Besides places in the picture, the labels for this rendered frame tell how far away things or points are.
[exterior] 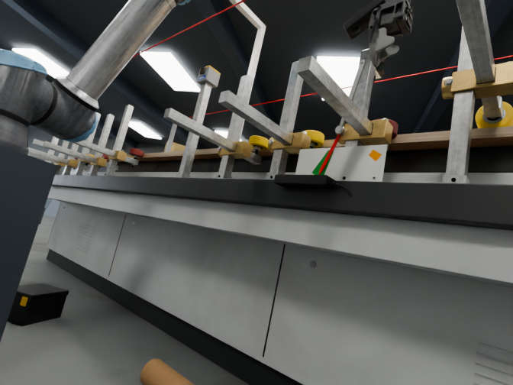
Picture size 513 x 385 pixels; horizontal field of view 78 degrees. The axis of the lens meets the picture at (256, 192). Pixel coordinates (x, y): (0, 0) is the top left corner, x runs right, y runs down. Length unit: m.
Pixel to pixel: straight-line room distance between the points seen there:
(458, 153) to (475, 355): 0.48
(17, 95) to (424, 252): 1.11
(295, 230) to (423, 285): 0.37
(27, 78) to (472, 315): 1.32
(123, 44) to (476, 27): 0.96
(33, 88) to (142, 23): 0.39
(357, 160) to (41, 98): 0.92
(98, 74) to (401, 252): 1.04
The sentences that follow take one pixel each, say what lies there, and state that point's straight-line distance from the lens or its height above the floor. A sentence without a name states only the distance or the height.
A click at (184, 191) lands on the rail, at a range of 1.29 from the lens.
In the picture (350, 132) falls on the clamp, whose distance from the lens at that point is 0.91.
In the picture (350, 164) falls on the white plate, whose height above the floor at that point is 0.75.
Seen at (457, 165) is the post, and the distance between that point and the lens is 0.81.
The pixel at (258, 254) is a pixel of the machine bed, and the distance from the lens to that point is 1.27.
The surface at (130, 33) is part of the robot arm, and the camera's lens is 1.22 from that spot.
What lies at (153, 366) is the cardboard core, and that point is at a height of 0.07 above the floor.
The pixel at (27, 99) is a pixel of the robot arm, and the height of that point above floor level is 0.75.
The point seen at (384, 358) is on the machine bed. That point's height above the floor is 0.26.
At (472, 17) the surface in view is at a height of 0.93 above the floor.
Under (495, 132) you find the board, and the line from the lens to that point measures 1.00.
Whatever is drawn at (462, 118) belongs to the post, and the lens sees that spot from 0.85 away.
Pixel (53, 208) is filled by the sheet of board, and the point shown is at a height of 0.32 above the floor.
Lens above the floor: 0.49
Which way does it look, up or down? 10 degrees up
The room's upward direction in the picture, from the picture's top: 12 degrees clockwise
